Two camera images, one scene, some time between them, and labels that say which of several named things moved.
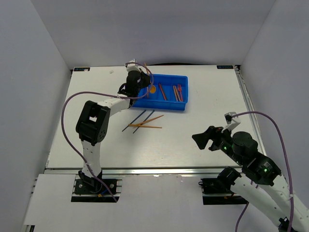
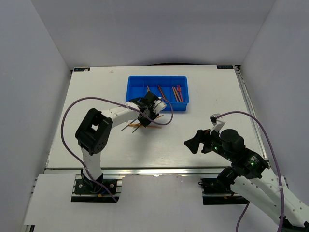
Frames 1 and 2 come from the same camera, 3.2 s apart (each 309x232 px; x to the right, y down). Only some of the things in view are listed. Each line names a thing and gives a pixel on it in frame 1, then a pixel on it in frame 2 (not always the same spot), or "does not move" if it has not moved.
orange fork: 176,91 does not move
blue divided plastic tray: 165,92 does not move
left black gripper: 147,79 -> 144,122
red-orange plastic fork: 179,88 does not move
